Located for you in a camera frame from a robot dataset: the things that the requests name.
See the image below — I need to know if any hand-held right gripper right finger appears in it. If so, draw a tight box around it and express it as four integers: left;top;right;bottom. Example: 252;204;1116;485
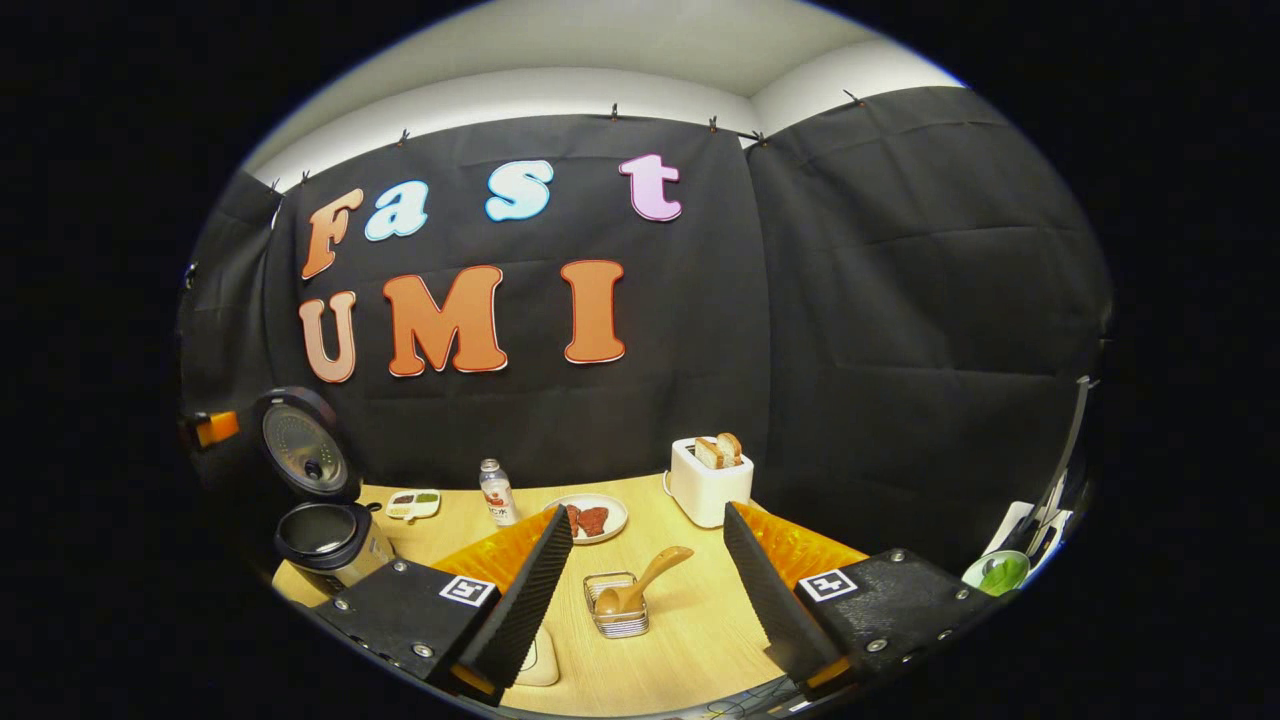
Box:
722;502;1001;691

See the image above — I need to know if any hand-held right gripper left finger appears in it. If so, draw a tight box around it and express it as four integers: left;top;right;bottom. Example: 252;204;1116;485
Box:
315;505;574;706

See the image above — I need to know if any metal wire chopstick holder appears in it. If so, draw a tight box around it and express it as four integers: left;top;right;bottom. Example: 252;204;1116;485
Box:
583;572;651;639

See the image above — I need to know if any wooden spoon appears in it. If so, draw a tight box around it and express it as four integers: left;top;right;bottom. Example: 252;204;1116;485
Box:
594;546;695;616

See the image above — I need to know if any black and silver rice cooker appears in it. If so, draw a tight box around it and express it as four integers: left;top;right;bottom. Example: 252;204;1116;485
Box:
252;387;396;598

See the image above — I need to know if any clear bottle with red label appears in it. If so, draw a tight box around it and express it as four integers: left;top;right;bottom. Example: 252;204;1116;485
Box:
479;459;519;527

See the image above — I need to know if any white round plate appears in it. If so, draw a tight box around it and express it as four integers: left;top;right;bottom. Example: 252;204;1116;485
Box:
543;494;629;545

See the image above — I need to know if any white toaster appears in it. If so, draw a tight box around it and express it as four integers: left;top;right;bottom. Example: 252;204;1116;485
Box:
668;437;755;529

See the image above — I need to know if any white divided dish of beans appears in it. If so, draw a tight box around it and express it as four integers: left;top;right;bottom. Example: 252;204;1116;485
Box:
385;490;442;523

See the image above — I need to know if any green bowl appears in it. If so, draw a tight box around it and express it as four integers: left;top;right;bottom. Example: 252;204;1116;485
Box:
962;550;1031;598

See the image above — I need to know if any black backdrop cloth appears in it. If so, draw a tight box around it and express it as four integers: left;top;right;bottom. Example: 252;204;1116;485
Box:
178;87;1114;576

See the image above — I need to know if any grey metal stand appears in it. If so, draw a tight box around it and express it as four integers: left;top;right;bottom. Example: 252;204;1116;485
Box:
1045;375;1101;501

